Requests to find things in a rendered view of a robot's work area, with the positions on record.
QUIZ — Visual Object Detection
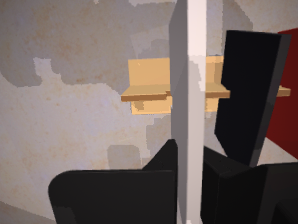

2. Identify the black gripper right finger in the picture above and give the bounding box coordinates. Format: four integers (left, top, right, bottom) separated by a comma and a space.
200, 146, 298, 224

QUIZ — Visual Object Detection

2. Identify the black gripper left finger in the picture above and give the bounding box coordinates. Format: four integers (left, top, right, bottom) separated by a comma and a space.
48, 139, 178, 224

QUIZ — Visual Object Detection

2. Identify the red board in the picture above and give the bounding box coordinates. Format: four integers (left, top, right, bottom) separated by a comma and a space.
266, 28, 298, 160

